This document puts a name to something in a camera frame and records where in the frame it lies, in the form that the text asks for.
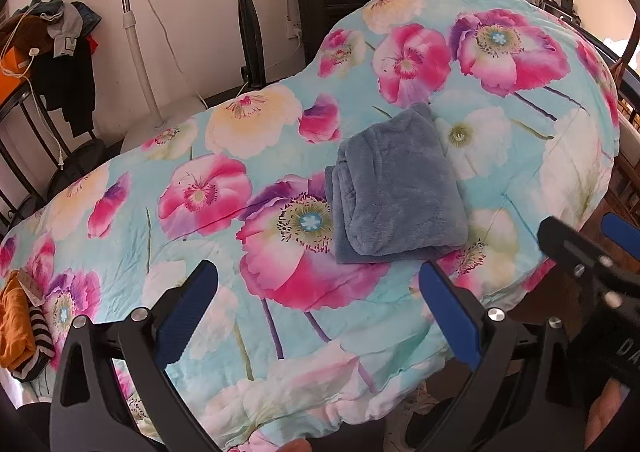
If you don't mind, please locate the black white striped garment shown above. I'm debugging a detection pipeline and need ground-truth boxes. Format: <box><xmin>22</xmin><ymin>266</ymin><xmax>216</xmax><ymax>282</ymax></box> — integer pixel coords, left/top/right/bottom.
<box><xmin>11</xmin><ymin>306</ymin><xmax>57</xmax><ymax>381</ymax></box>

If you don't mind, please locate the dark wooden bed post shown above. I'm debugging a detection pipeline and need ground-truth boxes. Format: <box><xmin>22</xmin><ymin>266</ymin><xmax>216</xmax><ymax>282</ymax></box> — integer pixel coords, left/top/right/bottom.
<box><xmin>225</xmin><ymin>0</ymin><xmax>269</xmax><ymax>89</ymax></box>

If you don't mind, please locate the white pedestal fan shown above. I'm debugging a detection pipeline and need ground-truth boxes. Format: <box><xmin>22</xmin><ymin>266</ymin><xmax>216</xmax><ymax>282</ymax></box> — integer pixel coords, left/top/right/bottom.
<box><xmin>111</xmin><ymin>0</ymin><xmax>208</xmax><ymax>153</ymax></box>

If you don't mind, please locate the orange bag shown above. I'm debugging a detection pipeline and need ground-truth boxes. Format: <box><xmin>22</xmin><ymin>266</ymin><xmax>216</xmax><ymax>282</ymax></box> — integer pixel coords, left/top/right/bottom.
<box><xmin>0</xmin><ymin>39</ymin><xmax>32</xmax><ymax>106</ymax></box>

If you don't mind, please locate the person's right forearm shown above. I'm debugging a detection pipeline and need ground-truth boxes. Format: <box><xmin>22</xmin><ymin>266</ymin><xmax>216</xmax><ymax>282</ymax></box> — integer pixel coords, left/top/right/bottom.
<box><xmin>582</xmin><ymin>377</ymin><xmax>632</xmax><ymax>452</ymax></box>

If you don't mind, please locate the black metal chair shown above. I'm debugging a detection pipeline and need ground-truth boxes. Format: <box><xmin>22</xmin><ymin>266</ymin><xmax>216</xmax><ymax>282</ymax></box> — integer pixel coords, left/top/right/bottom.
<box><xmin>0</xmin><ymin>81</ymin><xmax>107</xmax><ymax>229</ymax></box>

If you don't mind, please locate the white charger cable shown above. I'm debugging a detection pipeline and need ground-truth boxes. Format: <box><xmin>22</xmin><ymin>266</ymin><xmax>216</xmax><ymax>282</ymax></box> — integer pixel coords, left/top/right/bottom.
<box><xmin>0</xmin><ymin>11</ymin><xmax>68</xmax><ymax>173</ymax></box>

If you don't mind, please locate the grey garment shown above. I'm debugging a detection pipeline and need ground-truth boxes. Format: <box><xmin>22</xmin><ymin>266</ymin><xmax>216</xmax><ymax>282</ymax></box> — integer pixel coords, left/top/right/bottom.
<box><xmin>46</xmin><ymin>0</ymin><xmax>84</xmax><ymax>59</ymax></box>

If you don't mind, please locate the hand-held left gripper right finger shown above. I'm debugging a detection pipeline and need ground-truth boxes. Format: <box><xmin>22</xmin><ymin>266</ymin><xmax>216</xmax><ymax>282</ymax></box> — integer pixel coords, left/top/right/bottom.
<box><xmin>419</xmin><ymin>262</ymin><xmax>572</xmax><ymax>452</ymax></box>

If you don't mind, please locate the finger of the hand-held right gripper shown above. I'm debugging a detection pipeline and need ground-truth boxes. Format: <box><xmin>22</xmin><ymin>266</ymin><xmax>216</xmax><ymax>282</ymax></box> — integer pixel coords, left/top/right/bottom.
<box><xmin>601</xmin><ymin>211</ymin><xmax>640</xmax><ymax>258</ymax></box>
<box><xmin>537</xmin><ymin>215</ymin><xmax>621</xmax><ymax>300</ymax></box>

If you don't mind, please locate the black hanging garment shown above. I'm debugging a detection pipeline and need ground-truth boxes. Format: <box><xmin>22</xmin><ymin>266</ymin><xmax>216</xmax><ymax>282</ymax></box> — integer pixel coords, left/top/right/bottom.
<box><xmin>34</xmin><ymin>36</ymin><xmax>97</xmax><ymax>138</ymax></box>

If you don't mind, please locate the brown garment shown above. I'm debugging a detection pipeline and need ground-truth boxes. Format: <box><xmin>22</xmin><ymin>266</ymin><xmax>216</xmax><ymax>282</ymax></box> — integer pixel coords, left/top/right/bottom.
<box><xmin>0</xmin><ymin>14</ymin><xmax>56</xmax><ymax>58</ymax></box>

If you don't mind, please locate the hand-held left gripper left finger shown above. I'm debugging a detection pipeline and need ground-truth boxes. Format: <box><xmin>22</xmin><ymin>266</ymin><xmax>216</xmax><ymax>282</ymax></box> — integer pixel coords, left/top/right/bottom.
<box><xmin>50</xmin><ymin>259</ymin><xmax>221</xmax><ymax>452</ymax></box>

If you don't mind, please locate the floral printed blanket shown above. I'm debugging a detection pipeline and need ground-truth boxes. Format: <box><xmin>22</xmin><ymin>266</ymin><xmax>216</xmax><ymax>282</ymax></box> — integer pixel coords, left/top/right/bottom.
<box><xmin>0</xmin><ymin>0</ymin><xmax>621</xmax><ymax>452</ymax></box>

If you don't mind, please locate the orange garment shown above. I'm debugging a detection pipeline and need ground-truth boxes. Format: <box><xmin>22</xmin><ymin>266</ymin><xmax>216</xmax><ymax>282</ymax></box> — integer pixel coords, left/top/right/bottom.
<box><xmin>0</xmin><ymin>269</ymin><xmax>37</xmax><ymax>369</ymax></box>

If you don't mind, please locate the blue fleece garment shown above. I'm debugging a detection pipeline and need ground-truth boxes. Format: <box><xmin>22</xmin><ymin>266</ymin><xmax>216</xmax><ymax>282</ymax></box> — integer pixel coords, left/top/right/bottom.
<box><xmin>324</xmin><ymin>102</ymin><xmax>469</xmax><ymax>265</ymax></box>

